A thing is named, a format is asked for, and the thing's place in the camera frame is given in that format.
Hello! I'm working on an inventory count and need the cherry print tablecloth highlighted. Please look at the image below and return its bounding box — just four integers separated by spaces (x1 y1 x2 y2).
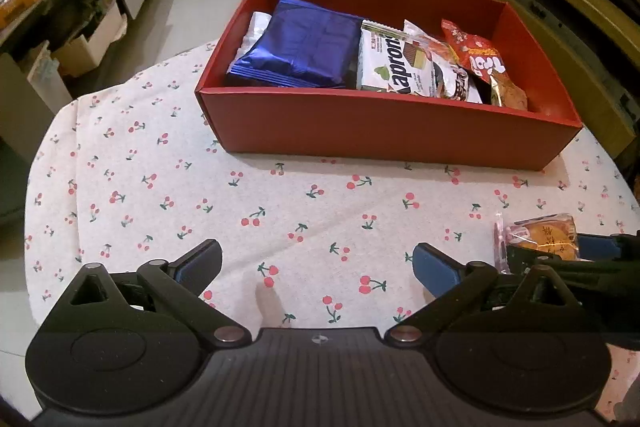
24 39 640 418

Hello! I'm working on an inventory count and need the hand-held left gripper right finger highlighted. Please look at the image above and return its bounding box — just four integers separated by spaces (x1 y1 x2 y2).
384 243 576 349

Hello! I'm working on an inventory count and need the brown cardboard panel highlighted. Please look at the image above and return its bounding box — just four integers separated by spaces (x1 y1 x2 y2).
0 52 73 162

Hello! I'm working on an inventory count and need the red cardboard box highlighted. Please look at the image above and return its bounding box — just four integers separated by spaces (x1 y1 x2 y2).
194 0 583 172

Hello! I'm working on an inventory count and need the wooden television bench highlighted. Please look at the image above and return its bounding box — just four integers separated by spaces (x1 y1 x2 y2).
330 0 640 158

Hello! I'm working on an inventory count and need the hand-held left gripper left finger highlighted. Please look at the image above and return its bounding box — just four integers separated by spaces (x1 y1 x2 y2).
69 239 252 350

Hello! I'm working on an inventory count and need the white and green wafer pack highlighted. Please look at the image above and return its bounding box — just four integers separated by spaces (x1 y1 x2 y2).
356 20 436 96

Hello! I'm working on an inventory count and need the mooncake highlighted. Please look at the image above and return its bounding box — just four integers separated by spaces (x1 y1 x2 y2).
494 213 582 275

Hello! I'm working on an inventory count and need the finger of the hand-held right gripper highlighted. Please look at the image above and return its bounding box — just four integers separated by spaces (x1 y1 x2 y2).
506 247 553 275
579 234 640 264

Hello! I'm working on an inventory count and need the white cardboard box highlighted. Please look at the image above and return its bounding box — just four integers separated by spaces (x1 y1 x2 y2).
52 0 128 78

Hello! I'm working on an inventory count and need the blue foil snack packet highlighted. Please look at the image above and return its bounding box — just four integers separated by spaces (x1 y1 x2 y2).
227 0 363 88

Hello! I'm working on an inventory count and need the red snack packet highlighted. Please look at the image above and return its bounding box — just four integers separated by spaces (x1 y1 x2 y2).
440 19 503 80

